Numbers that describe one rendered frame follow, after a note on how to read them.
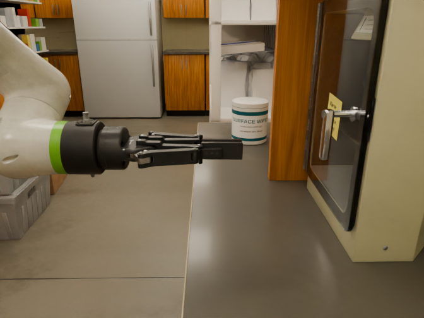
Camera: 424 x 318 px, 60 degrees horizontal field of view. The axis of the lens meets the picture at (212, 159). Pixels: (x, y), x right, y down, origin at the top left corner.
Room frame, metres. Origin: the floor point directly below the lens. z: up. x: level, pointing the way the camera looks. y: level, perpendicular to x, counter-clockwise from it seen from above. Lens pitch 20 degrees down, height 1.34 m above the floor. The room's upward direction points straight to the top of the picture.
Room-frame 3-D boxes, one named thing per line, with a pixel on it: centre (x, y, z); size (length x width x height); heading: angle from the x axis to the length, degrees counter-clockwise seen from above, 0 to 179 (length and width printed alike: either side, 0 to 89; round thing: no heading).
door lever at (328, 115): (0.60, -0.21, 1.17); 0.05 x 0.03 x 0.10; 91
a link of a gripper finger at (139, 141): (0.58, 0.07, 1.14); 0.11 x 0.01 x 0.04; 86
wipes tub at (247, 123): (1.29, -0.14, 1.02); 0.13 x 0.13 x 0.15
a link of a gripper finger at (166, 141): (0.61, 0.07, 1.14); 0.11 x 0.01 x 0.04; 95
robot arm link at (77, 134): (0.60, 0.21, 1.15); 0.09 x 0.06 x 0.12; 1
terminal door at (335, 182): (0.71, -0.24, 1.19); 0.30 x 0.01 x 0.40; 0
